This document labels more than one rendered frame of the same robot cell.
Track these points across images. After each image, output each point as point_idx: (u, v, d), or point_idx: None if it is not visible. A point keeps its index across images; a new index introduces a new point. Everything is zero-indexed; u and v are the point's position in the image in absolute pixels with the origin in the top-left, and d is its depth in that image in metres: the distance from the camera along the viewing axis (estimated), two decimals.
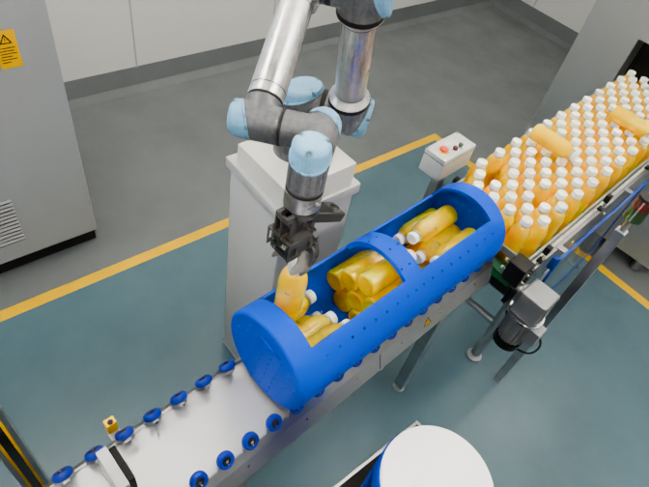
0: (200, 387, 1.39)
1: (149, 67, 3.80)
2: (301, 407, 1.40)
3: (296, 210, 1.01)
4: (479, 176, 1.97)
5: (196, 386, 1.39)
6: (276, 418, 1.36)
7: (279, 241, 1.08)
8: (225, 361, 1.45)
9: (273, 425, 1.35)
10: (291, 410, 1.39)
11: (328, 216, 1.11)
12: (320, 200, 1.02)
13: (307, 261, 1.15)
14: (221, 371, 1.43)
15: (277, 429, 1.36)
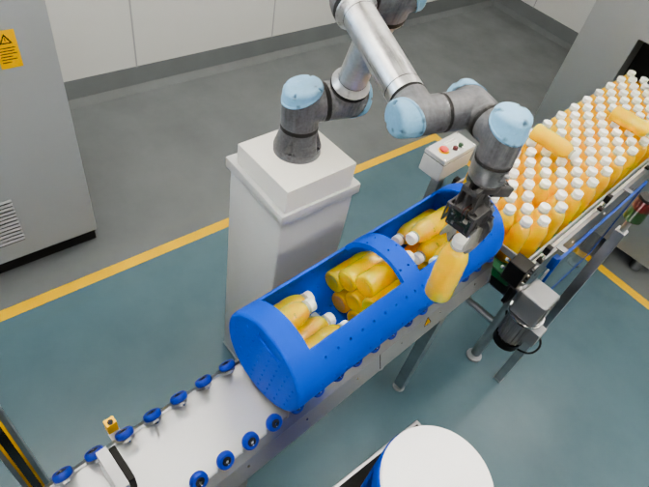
0: (200, 387, 1.39)
1: (149, 67, 3.80)
2: (301, 406, 1.41)
3: (488, 183, 1.02)
4: (459, 245, 1.20)
5: (196, 386, 1.39)
6: (276, 418, 1.36)
7: (461, 215, 1.08)
8: (225, 361, 1.45)
9: (273, 425, 1.35)
10: (292, 412, 1.39)
11: (504, 190, 1.11)
12: (509, 172, 1.03)
13: (478, 237, 1.15)
14: (221, 371, 1.43)
15: (277, 429, 1.36)
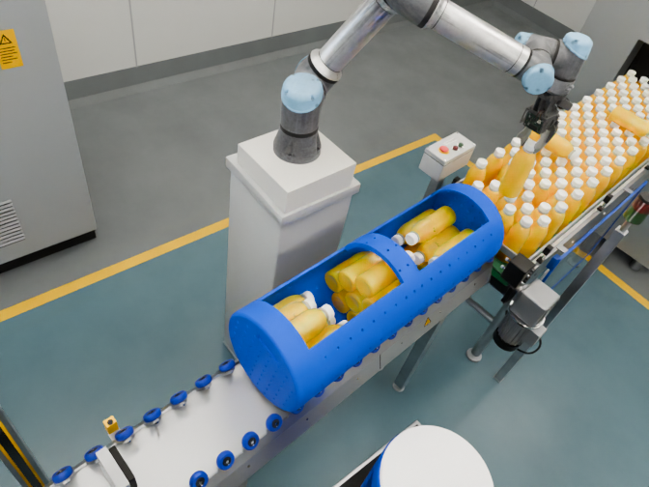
0: (200, 387, 1.39)
1: (149, 67, 3.80)
2: (301, 405, 1.41)
3: (557, 90, 1.47)
4: (331, 309, 1.37)
5: (196, 386, 1.39)
6: (276, 418, 1.36)
7: (536, 117, 1.53)
8: (225, 361, 1.45)
9: (273, 425, 1.35)
10: (292, 412, 1.39)
11: (567, 102, 1.56)
12: (573, 84, 1.47)
13: (546, 138, 1.60)
14: (221, 371, 1.43)
15: (277, 429, 1.36)
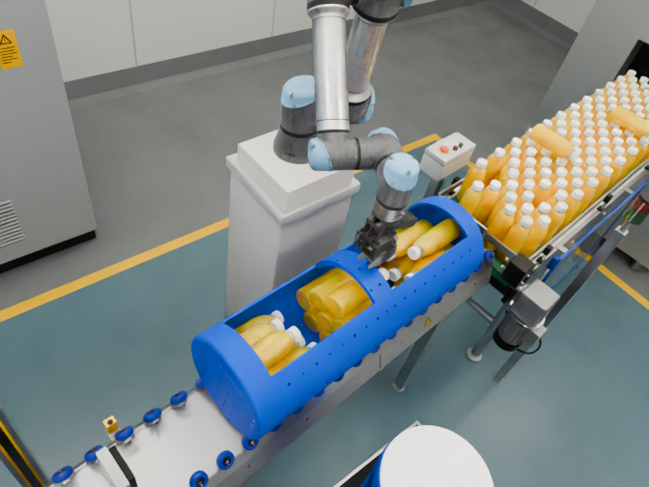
0: (199, 387, 1.39)
1: (149, 67, 3.80)
2: (298, 411, 1.40)
3: (385, 217, 1.22)
4: (297, 331, 1.31)
5: (196, 386, 1.40)
6: (275, 427, 1.36)
7: (367, 243, 1.28)
8: None
9: None
10: None
11: (407, 222, 1.31)
12: (405, 209, 1.23)
13: (382, 258, 1.36)
14: None
15: None
